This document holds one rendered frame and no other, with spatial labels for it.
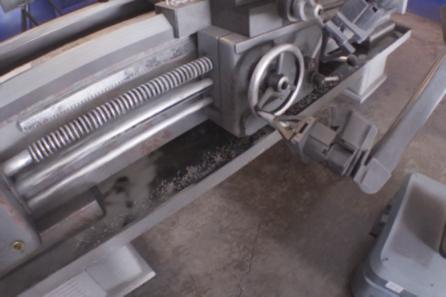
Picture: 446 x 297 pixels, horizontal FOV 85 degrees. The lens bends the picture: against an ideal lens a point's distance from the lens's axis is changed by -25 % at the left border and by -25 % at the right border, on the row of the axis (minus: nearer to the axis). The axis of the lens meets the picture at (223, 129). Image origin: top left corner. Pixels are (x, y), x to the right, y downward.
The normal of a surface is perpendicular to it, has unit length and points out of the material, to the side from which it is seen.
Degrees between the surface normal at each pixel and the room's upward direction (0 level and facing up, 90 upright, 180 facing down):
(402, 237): 0
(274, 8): 90
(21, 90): 36
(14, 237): 90
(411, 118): 53
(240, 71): 90
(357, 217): 0
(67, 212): 0
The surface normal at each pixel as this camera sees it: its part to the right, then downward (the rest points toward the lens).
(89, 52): 0.36, -0.37
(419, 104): -0.27, 0.02
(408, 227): -0.04, -0.77
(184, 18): 0.67, 0.45
